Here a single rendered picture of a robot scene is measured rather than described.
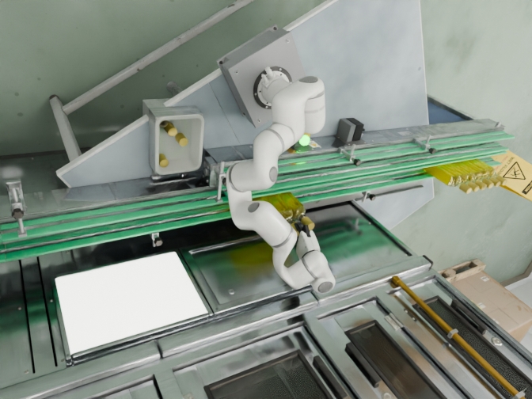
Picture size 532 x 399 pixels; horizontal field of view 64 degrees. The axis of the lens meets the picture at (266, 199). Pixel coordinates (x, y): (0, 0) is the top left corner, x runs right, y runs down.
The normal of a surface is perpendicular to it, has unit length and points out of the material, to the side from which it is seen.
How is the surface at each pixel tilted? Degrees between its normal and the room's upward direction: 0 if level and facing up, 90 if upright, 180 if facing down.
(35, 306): 90
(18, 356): 90
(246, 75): 5
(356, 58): 0
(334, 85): 0
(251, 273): 90
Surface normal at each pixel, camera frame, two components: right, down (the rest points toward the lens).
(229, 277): 0.15, -0.83
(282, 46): 0.42, 0.51
